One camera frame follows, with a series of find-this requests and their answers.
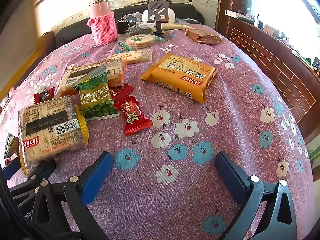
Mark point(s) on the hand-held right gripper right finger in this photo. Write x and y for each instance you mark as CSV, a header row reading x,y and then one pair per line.
x,y
230,173

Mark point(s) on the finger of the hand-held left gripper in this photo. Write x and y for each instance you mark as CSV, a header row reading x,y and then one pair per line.
x,y
42,171
11,168

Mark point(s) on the white cup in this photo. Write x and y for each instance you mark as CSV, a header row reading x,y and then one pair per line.
x,y
144,17

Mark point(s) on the red candy packet with pig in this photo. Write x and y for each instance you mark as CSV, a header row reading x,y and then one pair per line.
x,y
133,118

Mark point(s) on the black phone stand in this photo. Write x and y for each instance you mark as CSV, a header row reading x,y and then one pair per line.
x,y
157,12

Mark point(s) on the large orange cracker package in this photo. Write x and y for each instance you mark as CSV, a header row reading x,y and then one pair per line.
x,y
180,77

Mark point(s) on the long beige cracker packet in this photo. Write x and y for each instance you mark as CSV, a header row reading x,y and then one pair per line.
x,y
137,56

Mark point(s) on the pink thermos with knitted sleeve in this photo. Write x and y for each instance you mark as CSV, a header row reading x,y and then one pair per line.
x,y
103,27

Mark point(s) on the white ledge strip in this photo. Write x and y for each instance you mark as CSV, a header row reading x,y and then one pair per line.
x,y
240,14

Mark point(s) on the brown wrapped packet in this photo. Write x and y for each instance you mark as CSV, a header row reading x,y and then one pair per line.
x,y
202,37

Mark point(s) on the green peas packet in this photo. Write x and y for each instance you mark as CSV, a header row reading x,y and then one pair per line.
x,y
96,100

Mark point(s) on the yellow-edged cracker pack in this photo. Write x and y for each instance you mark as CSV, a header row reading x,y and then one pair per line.
x,y
50,130

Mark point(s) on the clear plastic container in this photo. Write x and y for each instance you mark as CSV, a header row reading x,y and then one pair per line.
x,y
132,18

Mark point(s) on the yellow tube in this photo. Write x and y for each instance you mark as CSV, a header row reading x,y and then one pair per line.
x,y
180,26

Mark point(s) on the orange-edged cracker pack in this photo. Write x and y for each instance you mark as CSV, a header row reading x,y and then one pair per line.
x,y
113,72

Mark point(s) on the wooden brick-pattern cabinet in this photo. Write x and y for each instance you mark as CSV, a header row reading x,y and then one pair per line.
x,y
275,62

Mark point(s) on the round cracker packet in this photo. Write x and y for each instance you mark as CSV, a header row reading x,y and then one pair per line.
x,y
138,41

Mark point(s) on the purple floral tablecloth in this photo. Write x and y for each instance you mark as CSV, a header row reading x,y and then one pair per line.
x,y
230,100

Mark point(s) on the red and silver candy packet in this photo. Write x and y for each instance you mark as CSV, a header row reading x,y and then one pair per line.
x,y
43,95

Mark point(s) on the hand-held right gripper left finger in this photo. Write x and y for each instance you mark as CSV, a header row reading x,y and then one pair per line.
x,y
97,177

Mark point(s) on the grey snack packet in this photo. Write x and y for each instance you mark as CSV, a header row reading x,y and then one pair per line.
x,y
140,29

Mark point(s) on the black sofa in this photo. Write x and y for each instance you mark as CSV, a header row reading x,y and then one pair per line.
x,y
70,33

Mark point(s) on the dark snack packet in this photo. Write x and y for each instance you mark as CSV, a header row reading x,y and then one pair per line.
x,y
10,145

